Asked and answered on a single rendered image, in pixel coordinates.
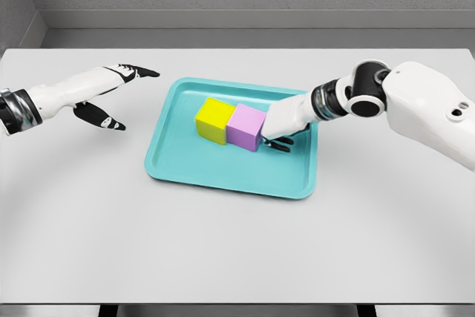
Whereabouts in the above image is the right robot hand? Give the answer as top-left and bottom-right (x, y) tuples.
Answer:
(261, 96), (311, 153)

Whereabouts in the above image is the pink cube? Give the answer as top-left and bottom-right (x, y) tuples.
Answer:
(225, 102), (268, 152)

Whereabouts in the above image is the yellow cube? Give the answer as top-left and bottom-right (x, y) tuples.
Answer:
(194, 97), (238, 146)

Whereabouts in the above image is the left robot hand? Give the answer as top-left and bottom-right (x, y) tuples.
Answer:
(62, 64), (161, 131)

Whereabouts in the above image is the teal plastic tray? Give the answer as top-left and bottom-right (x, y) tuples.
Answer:
(143, 76), (321, 200)

